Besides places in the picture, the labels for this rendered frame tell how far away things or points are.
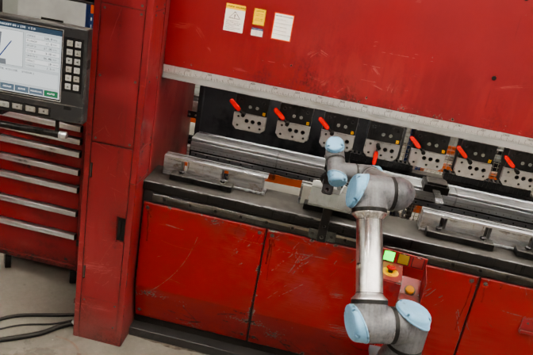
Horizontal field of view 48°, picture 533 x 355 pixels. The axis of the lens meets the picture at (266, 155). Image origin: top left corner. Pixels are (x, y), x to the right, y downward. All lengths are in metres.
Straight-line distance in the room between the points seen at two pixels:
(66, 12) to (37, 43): 4.64
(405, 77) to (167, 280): 1.47
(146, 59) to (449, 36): 1.24
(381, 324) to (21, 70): 1.54
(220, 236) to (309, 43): 0.98
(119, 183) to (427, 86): 1.40
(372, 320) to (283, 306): 1.08
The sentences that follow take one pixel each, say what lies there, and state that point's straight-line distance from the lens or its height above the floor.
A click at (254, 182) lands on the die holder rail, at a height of 0.93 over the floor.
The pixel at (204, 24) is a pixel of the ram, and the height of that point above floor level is 1.61.
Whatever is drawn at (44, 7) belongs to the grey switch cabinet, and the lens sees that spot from 7.07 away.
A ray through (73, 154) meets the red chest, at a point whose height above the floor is 0.81.
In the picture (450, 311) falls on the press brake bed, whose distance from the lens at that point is 2.93.
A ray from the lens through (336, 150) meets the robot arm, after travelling 2.38.
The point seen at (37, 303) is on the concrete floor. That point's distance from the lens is 3.49.
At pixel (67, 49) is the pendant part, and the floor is 1.52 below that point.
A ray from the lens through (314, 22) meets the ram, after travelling 2.58.
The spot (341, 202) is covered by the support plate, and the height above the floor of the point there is 1.00.
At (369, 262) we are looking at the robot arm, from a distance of 1.95.
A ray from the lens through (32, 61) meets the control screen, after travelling 2.36.
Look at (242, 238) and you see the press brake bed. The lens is 2.80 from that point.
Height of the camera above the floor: 2.02
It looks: 20 degrees down
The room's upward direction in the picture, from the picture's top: 10 degrees clockwise
